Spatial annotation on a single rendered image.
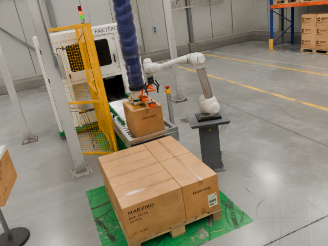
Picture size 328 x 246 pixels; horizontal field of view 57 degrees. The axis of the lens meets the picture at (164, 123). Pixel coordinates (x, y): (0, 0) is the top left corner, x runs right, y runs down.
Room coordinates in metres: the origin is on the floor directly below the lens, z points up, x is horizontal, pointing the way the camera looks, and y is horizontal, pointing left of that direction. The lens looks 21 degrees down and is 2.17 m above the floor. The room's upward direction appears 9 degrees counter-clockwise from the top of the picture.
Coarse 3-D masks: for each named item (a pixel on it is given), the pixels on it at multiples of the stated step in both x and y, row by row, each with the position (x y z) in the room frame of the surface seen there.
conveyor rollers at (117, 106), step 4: (120, 100) 5.83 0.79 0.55; (124, 100) 5.77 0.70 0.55; (112, 104) 5.59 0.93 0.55; (116, 104) 5.60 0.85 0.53; (120, 104) 5.54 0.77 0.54; (116, 108) 5.33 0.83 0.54; (120, 108) 5.27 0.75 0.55; (120, 112) 5.07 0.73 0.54; (124, 116) 4.82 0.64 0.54; (116, 120) 4.68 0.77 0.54; (124, 120) 4.63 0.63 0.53; (120, 124) 4.43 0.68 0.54; (124, 128) 4.26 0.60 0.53; (128, 128) 4.20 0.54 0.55; (128, 132) 4.09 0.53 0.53; (132, 136) 3.93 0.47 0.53
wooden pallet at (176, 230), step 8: (104, 184) 3.39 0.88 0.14; (216, 208) 2.57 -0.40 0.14; (200, 216) 2.51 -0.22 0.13; (216, 216) 2.57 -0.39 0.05; (120, 224) 2.72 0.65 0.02; (184, 224) 2.45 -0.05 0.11; (160, 232) 2.36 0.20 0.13; (176, 232) 2.41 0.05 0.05; (184, 232) 2.44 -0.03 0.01; (128, 240) 2.31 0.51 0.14; (144, 240) 2.31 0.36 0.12
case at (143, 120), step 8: (128, 104) 4.08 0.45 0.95; (144, 104) 3.96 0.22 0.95; (160, 104) 3.85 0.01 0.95; (128, 112) 3.98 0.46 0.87; (136, 112) 3.73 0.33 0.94; (144, 112) 3.76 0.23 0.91; (152, 112) 3.80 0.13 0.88; (160, 112) 3.83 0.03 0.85; (128, 120) 4.08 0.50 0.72; (136, 120) 3.72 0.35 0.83; (144, 120) 3.76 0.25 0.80; (152, 120) 3.79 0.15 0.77; (160, 120) 3.82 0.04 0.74; (136, 128) 3.72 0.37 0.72; (144, 128) 3.75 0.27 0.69; (152, 128) 3.78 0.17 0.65; (160, 128) 3.82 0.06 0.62; (136, 136) 3.77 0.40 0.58
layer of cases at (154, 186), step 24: (144, 144) 3.55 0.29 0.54; (168, 144) 3.44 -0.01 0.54; (120, 168) 3.01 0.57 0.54; (144, 168) 2.93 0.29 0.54; (168, 168) 2.84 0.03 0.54; (192, 168) 2.77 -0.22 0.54; (120, 192) 2.53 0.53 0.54; (144, 192) 2.46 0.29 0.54; (168, 192) 2.41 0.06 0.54; (192, 192) 2.49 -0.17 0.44; (216, 192) 2.58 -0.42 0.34; (120, 216) 2.52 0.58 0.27; (144, 216) 2.33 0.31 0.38; (168, 216) 2.40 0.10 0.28; (192, 216) 2.48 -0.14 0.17
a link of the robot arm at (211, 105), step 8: (192, 56) 3.48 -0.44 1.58; (200, 56) 3.38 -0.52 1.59; (200, 64) 3.39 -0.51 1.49; (200, 72) 3.44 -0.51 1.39; (200, 80) 3.46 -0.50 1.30; (208, 88) 3.43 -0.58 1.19; (208, 96) 3.42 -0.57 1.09; (208, 104) 3.39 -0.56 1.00; (216, 104) 3.37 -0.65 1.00; (208, 112) 3.41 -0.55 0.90; (216, 112) 3.36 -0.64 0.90
